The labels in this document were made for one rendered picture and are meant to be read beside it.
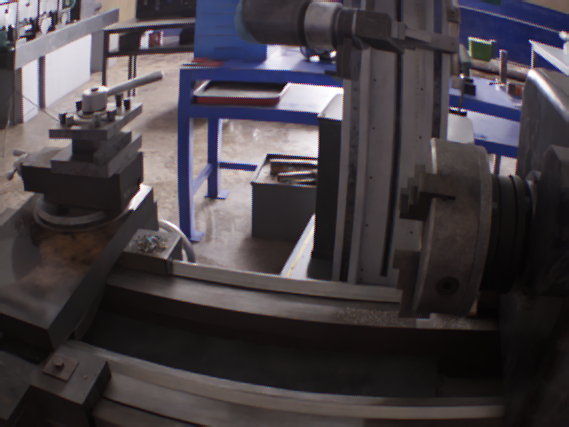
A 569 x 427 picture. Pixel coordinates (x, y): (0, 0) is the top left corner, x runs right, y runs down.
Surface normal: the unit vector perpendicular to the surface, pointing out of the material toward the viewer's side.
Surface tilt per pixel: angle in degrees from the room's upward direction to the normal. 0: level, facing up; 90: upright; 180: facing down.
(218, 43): 90
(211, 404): 0
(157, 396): 0
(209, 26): 90
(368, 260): 90
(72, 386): 0
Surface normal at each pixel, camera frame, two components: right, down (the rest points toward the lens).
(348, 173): -0.28, 0.43
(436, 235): -0.17, 0.10
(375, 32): -0.37, 0.10
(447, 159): -0.04, -0.70
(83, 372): 0.03, -0.89
